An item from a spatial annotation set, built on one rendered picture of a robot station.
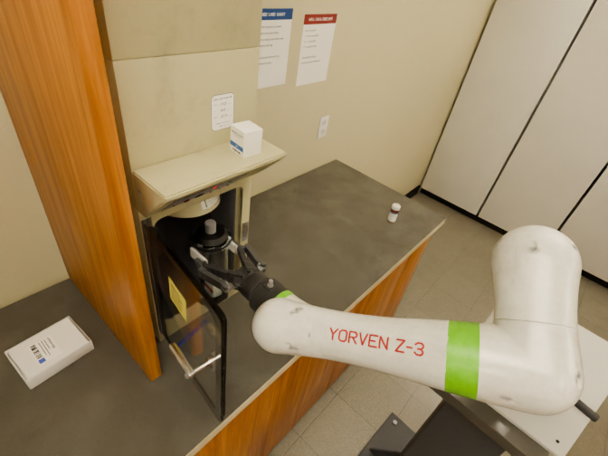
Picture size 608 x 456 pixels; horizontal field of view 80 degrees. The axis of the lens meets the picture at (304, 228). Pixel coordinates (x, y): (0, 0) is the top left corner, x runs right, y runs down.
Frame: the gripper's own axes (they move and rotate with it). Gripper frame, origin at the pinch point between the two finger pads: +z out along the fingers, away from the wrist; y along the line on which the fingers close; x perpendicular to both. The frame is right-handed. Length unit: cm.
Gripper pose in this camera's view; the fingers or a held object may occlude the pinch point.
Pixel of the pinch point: (212, 248)
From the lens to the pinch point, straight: 102.8
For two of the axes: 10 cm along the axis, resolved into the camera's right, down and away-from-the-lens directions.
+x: -1.5, 7.8, 6.1
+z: -7.3, -5.0, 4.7
